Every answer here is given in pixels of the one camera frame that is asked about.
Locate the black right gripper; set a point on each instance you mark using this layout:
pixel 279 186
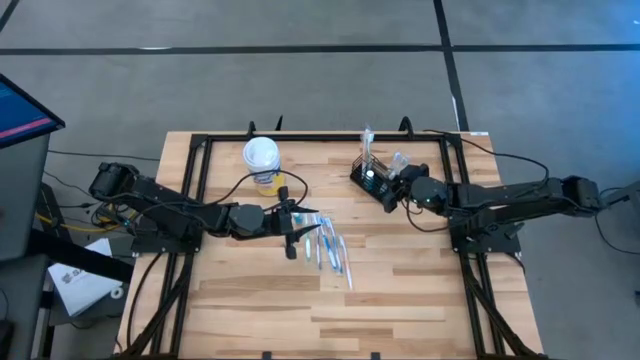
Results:
pixel 415 172

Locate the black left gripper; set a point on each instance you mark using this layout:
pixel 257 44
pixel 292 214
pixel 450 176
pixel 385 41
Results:
pixel 280 222

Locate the green toothbrush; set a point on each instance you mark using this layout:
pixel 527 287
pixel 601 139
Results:
pixel 307 247
pixel 371 137
pixel 365 145

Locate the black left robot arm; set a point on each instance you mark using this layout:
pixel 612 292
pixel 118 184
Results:
pixel 165 200

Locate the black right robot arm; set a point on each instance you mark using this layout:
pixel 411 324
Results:
pixel 500 195

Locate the white table sticker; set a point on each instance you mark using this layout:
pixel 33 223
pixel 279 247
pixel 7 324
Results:
pixel 479 133

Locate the white-lidded yellow wipes canister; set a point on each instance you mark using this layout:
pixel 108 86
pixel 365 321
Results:
pixel 261 157

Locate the black desk beam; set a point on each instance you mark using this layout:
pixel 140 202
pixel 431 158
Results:
pixel 75 255

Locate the white paper booklet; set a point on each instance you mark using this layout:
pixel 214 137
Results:
pixel 80 287

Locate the grey cabinet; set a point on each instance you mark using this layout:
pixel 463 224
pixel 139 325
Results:
pixel 20 200

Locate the blue-screen monitor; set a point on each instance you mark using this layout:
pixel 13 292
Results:
pixel 20 115

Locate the black aluminium table frame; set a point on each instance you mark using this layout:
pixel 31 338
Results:
pixel 325 137

